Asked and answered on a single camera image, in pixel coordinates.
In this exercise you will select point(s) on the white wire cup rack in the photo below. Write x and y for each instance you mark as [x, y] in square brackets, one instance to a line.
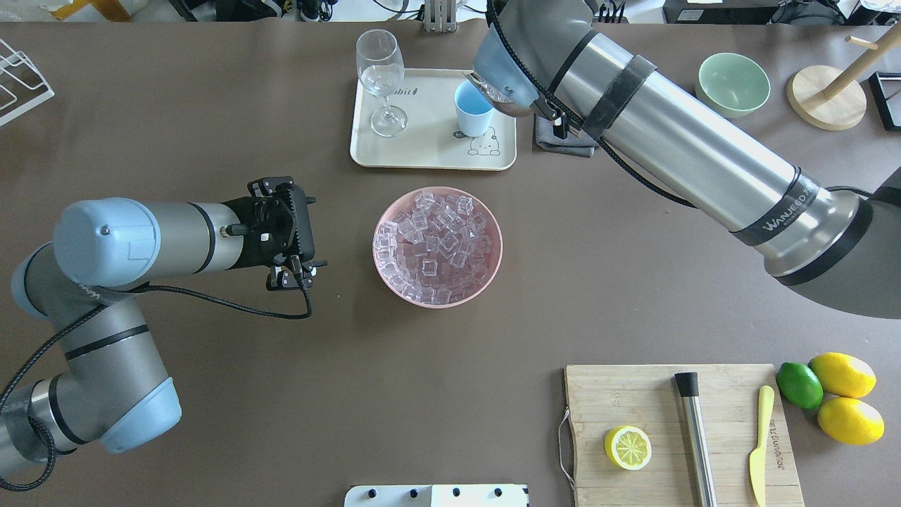
[23, 86]

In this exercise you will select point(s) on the yellow lemon right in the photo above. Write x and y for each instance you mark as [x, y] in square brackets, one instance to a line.
[851, 421]

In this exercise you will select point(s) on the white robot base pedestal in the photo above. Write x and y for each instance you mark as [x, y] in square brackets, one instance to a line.
[485, 494]

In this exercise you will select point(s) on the green lime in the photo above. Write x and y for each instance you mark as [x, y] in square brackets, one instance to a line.
[799, 385]

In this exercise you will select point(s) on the clear wine glass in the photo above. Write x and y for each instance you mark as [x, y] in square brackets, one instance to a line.
[380, 70]

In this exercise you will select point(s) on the yellow lemon left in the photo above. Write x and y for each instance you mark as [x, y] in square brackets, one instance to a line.
[843, 375]

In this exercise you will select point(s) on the grey folded cloth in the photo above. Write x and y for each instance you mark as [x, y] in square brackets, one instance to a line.
[572, 145]

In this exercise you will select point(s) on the light blue cup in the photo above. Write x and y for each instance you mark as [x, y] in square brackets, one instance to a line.
[473, 111]

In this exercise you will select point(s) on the yellow lemon half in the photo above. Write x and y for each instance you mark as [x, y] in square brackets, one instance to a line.
[628, 447]

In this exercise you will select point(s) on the cream rectangular tray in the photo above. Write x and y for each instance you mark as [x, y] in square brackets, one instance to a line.
[433, 139]

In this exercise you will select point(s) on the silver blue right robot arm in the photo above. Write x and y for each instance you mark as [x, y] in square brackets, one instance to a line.
[833, 246]

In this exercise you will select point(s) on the clear plastic ice cubes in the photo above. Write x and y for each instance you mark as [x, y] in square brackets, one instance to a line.
[433, 246]

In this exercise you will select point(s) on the silver metal muddler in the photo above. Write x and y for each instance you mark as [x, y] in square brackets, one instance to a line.
[688, 389]

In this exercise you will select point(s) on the dark tray with glass holder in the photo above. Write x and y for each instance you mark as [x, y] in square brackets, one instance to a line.
[885, 91]

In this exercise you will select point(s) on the mint green bowl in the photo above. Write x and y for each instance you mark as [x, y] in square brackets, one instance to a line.
[732, 85]

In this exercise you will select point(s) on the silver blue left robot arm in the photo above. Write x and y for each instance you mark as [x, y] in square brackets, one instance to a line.
[100, 376]

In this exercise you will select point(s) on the bamboo cutting board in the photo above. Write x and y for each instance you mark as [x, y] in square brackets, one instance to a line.
[602, 397]

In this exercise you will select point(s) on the pink ribbed bowl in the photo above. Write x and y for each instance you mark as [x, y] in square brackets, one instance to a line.
[437, 246]

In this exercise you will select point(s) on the yellow plastic knife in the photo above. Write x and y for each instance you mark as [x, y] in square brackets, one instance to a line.
[757, 458]

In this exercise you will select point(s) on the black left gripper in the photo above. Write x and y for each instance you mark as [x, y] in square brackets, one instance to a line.
[281, 277]

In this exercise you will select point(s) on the wooden cup tree stand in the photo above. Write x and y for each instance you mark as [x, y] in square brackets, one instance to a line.
[831, 98]

